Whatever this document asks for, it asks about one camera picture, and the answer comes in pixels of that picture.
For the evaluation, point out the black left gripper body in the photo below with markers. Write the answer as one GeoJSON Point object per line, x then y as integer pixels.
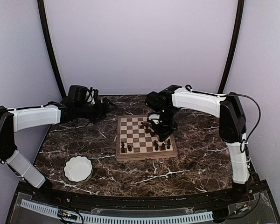
{"type": "Point", "coordinates": [100, 111]}

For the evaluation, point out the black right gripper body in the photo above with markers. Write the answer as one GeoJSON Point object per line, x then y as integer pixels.
{"type": "Point", "coordinates": [167, 124]}

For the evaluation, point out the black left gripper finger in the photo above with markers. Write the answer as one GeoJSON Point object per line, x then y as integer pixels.
{"type": "Point", "coordinates": [103, 115]}
{"type": "Point", "coordinates": [110, 106]}

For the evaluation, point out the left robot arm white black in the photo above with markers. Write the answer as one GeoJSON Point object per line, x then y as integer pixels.
{"type": "Point", "coordinates": [15, 119]}

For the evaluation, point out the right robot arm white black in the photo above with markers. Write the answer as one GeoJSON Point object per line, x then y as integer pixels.
{"type": "Point", "coordinates": [227, 107]}

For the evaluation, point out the wooden chess board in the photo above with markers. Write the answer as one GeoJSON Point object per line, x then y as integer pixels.
{"type": "Point", "coordinates": [129, 132]}

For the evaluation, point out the white fluted ceramic bowl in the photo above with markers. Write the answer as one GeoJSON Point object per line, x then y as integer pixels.
{"type": "Point", "coordinates": [78, 169]}

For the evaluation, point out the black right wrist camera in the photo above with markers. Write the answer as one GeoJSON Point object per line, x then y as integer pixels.
{"type": "Point", "coordinates": [152, 101]}

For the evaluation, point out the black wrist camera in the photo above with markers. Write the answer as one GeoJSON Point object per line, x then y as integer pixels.
{"type": "Point", "coordinates": [78, 93]}
{"type": "Point", "coordinates": [152, 101]}

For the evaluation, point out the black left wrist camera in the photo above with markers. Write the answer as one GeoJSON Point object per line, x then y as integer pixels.
{"type": "Point", "coordinates": [78, 93]}

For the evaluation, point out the black right frame post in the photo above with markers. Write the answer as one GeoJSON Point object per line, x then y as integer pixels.
{"type": "Point", "coordinates": [233, 44]}

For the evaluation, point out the black frame post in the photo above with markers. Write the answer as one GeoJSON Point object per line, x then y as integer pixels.
{"type": "Point", "coordinates": [49, 46]}
{"type": "Point", "coordinates": [233, 44]}

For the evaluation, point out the grey slotted cable duct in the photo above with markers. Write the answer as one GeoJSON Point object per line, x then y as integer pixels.
{"type": "Point", "coordinates": [108, 216]}

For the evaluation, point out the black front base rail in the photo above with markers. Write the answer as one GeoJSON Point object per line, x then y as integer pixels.
{"type": "Point", "coordinates": [218, 200]}

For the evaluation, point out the black left frame post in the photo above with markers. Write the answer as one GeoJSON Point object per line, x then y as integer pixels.
{"type": "Point", "coordinates": [49, 46]}

